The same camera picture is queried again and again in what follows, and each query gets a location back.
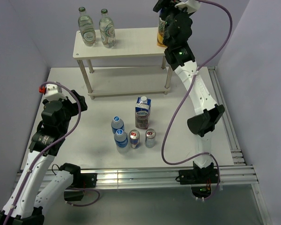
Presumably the pineapple juice carton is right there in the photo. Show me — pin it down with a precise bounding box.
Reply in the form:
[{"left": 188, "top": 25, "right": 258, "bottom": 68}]
[{"left": 157, "top": 9, "right": 166, "bottom": 47}]

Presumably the plastic water bottle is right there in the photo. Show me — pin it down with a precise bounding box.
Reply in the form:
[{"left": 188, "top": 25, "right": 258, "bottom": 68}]
[
  {"left": 114, "top": 129, "right": 128, "bottom": 154},
  {"left": 111, "top": 116, "right": 125, "bottom": 134}
]

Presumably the purple juice carton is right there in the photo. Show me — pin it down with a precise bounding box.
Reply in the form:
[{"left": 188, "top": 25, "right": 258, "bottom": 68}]
[{"left": 135, "top": 96, "right": 151, "bottom": 129}]

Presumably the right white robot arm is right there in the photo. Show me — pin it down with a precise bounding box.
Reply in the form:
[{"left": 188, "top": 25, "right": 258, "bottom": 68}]
[{"left": 153, "top": 0, "right": 225, "bottom": 183}]

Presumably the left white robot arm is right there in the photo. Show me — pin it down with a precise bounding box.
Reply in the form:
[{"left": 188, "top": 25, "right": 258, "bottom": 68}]
[{"left": 0, "top": 88, "right": 88, "bottom": 225}]

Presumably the white two-tier shelf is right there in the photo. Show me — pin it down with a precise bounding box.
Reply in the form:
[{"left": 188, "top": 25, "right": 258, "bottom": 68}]
[{"left": 73, "top": 27, "right": 172, "bottom": 99}]

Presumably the right glass water bottle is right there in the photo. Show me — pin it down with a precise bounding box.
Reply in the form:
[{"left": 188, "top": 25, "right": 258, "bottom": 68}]
[{"left": 99, "top": 8, "right": 116, "bottom": 48}]

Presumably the glass water bottle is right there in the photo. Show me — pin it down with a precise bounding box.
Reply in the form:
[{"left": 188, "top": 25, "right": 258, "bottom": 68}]
[
  {"left": 78, "top": 7, "right": 96, "bottom": 46},
  {"left": 99, "top": 8, "right": 116, "bottom": 48}
]

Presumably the blue red energy can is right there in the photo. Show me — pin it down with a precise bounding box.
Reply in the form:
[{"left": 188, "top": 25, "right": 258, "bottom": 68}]
[{"left": 129, "top": 129, "right": 140, "bottom": 149}]

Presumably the left glass water bottle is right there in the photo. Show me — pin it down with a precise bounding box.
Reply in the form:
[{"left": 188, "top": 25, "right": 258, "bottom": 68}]
[{"left": 78, "top": 7, "right": 96, "bottom": 46}]

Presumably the silver energy can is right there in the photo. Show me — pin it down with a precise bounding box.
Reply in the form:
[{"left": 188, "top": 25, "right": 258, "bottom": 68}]
[{"left": 145, "top": 128, "right": 156, "bottom": 148}]

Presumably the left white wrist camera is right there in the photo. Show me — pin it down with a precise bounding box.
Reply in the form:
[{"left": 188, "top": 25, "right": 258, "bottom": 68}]
[{"left": 39, "top": 84, "right": 66, "bottom": 102}]

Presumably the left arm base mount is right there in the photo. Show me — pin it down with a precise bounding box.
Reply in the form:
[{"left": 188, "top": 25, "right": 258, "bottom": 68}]
[{"left": 64, "top": 172, "right": 97, "bottom": 203}]

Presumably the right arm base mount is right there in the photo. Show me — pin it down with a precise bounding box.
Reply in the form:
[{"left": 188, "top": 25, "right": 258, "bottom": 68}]
[{"left": 175, "top": 167, "right": 220, "bottom": 186}]

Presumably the aluminium frame rail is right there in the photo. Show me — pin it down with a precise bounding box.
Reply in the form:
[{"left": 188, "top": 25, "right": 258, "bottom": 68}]
[{"left": 16, "top": 67, "right": 272, "bottom": 225}]

